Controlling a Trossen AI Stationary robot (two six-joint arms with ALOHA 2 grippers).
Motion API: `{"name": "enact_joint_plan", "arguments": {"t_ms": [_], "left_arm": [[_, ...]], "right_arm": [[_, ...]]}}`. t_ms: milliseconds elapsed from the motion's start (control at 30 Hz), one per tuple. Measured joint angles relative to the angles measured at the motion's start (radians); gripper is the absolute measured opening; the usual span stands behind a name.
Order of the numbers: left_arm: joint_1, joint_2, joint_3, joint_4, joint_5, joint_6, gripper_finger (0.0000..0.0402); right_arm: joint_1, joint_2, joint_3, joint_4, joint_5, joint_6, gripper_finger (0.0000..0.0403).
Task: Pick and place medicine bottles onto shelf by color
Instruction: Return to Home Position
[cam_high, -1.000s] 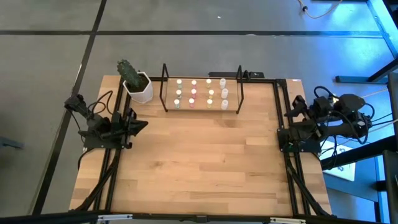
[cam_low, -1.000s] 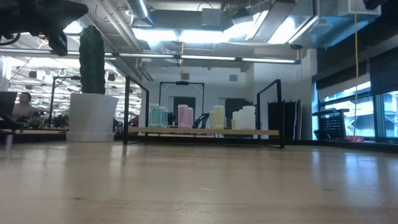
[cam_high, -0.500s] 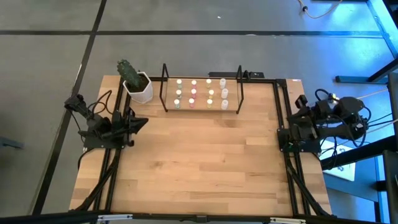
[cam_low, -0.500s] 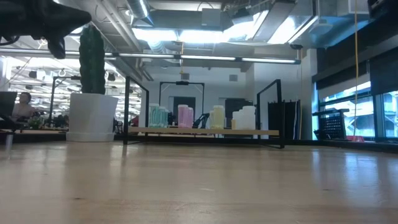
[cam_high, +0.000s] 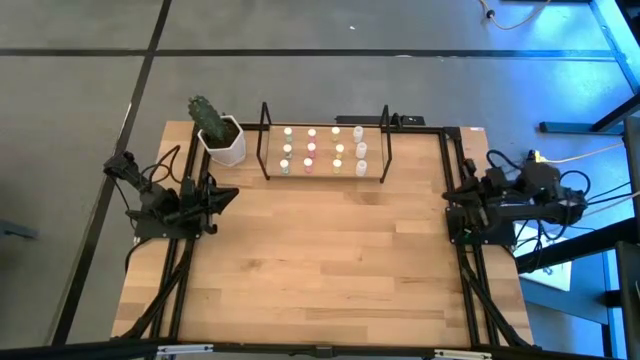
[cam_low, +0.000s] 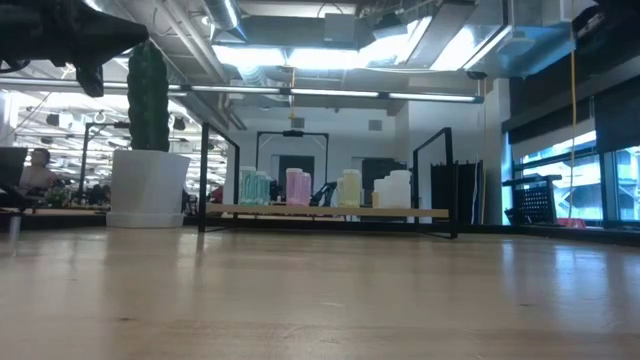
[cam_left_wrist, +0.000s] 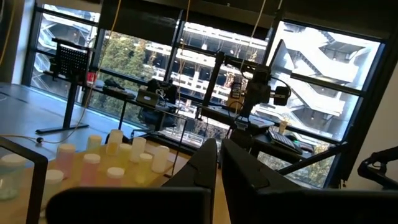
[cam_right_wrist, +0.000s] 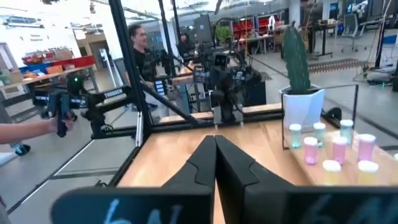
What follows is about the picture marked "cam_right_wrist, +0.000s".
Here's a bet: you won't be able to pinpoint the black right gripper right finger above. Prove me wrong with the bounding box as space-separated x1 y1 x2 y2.
215 135 294 224

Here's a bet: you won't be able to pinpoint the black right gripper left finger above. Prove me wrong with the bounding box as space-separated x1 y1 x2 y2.
161 135 217 188

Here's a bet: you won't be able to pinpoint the person's forearm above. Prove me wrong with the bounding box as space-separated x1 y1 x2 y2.
0 119 53 146

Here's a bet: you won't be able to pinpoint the green background plant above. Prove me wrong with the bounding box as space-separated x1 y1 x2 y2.
215 24 233 44

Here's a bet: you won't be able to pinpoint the person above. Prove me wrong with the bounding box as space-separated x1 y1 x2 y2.
177 26 197 62
125 24 171 124

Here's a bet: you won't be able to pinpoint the grey background monitor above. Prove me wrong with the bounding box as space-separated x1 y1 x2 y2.
193 14 215 45

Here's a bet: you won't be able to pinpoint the red storage bins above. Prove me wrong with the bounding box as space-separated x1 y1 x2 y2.
232 14 282 37

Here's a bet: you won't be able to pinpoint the green cactus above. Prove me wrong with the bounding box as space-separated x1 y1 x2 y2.
282 26 312 95

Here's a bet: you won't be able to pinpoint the white planter pot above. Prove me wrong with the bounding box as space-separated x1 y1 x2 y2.
279 84 326 131

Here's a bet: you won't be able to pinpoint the black gantry beam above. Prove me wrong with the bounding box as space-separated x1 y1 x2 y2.
108 0 206 139

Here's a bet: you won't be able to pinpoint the black background desk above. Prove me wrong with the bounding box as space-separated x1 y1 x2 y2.
306 22 338 59

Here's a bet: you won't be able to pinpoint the zigzag floor strip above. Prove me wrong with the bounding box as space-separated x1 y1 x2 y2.
307 58 369 75

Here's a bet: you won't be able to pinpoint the grey office chair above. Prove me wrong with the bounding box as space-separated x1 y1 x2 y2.
341 13 361 53

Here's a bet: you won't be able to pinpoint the person's hand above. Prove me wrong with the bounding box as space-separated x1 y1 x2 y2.
48 112 76 134

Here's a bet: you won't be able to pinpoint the wooden table with bins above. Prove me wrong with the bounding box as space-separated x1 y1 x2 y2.
0 46 97 97

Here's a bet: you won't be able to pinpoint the black aluminium table frame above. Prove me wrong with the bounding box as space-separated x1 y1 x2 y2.
107 110 284 188

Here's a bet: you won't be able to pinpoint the silver metal bracket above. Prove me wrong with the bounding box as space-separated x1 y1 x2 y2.
135 111 144 147

